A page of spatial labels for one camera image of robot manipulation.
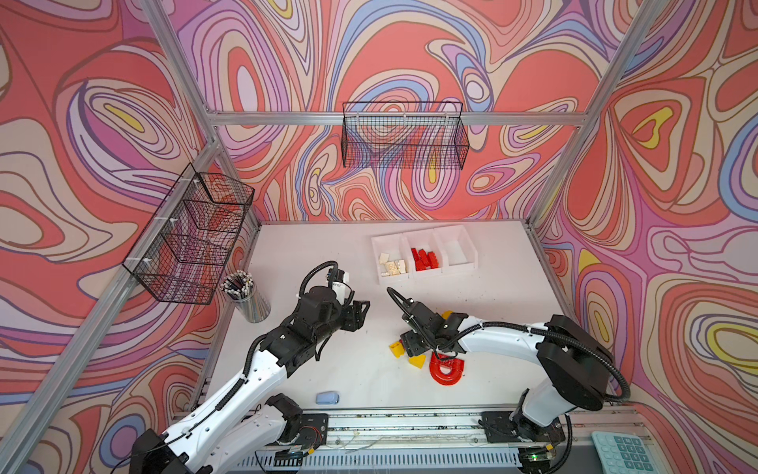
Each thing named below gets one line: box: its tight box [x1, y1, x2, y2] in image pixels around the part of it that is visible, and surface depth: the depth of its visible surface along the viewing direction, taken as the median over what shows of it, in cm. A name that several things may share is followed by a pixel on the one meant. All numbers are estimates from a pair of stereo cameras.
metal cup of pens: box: [221, 269, 272, 323], surface depth 84 cm
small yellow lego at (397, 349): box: [388, 341, 406, 359], surface depth 87 cm
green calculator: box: [591, 430, 658, 474], surface depth 70 cm
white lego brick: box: [384, 260, 401, 276], surface depth 106 cm
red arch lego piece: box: [429, 352, 465, 386], surface depth 84 cm
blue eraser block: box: [315, 391, 340, 405], surface depth 78 cm
